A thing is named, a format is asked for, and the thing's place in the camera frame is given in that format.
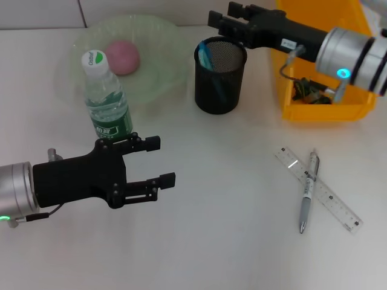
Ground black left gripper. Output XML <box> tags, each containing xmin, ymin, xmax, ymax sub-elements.
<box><xmin>31</xmin><ymin>132</ymin><xmax>177</xmax><ymax>210</ymax></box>

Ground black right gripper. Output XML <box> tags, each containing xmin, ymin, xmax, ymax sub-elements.
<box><xmin>207</xmin><ymin>2</ymin><xmax>329</xmax><ymax>63</ymax></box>

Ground blue scissors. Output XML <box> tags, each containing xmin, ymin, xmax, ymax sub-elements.
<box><xmin>198</xmin><ymin>40</ymin><xmax>226</xmax><ymax>103</ymax></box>

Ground clear green-label water bottle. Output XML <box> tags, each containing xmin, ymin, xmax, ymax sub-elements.
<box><xmin>80</xmin><ymin>50</ymin><xmax>134</xmax><ymax>143</ymax></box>

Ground green plastic wrapper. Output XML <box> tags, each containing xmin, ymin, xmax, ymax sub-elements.
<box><xmin>291</xmin><ymin>77</ymin><xmax>333</xmax><ymax>105</ymax></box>

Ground pink toy peach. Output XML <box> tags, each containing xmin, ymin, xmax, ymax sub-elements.
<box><xmin>104</xmin><ymin>39</ymin><xmax>141</xmax><ymax>76</ymax></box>

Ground transparent plastic ruler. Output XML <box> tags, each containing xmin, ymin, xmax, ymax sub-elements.
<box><xmin>274</xmin><ymin>147</ymin><xmax>364</xmax><ymax>234</ymax></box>

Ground black mesh pen holder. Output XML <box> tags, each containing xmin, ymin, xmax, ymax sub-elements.
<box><xmin>193</xmin><ymin>36</ymin><xmax>247</xmax><ymax>115</ymax></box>

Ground translucent green fruit plate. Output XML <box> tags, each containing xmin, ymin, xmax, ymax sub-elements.
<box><xmin>71</xmin><ymin>14</ymin><xmax>190</xmax><ymax>106</ymax></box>

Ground grey white pen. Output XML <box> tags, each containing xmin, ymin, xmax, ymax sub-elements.
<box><xmin>299</xmin><ymin>147</ymin><xmax>320</xmax><ymax>235</ymax></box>

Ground yellow plastic bin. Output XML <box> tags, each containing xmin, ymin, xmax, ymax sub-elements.
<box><xmin>270</xmin><ymin>0</ymin><xmax>385</xmax><ymax>123</ymax></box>

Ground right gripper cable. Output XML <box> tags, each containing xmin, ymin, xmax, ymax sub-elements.
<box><xmin>278</xmin><ymin>45</ymin><xmax>346</xmax><ymax>104</ymax></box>

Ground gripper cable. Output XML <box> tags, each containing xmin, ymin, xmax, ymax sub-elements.
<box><xmin>8</xmin><ymin>204</ymin><xmax>66</xmax><ymax>228</ymax></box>
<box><xmin>278</xmin><ymin>45</ymin><xmax>346</xmax><ymax>104</ymax></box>

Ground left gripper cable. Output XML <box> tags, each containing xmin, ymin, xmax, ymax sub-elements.
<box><xmin>8</xmin><ymin>204</ymin><xmax>66</xmax><ymax>228</ymax></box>

